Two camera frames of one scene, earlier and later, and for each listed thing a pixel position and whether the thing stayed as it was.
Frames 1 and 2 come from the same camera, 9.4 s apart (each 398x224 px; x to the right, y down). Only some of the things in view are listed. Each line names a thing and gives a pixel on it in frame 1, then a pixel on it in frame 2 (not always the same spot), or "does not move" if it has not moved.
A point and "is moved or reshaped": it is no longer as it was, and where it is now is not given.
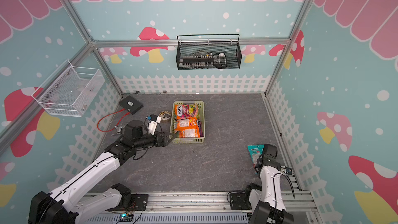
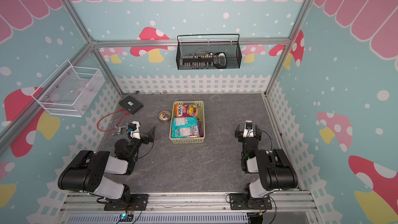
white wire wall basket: [70, 90] does not move
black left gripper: [164, 142] → [151, 136]
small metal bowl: [166, 116] does not move
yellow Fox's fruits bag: [185, 111] does not move
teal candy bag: [255, 151] is moved or reshaped
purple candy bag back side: [200, 128] does not move
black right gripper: [261, 158] → [240, 133]
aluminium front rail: [306, 201] does not move
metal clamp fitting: [118, 128] does not move
